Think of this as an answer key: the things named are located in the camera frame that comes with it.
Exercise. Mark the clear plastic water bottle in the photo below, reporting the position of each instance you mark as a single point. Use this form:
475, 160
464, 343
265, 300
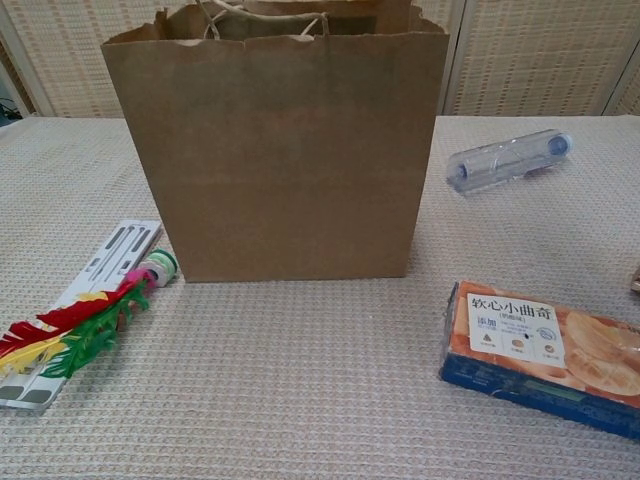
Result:
500, 162

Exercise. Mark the orange blue cookie box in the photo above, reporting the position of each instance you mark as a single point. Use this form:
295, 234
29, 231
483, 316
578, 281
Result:
515, 325

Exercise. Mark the brown paper bag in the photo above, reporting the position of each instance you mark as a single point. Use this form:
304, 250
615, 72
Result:
290, 175

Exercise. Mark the beige woven tablecloth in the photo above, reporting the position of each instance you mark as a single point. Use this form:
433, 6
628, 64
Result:
300, 375

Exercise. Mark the white folding laptop stand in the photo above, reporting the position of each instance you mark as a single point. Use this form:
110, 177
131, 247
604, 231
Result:
115, 250

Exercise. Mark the colourful feather shuttlecock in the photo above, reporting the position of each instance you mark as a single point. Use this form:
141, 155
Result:
90, 335

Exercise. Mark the woven folding screen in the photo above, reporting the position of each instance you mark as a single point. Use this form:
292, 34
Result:
525, 60

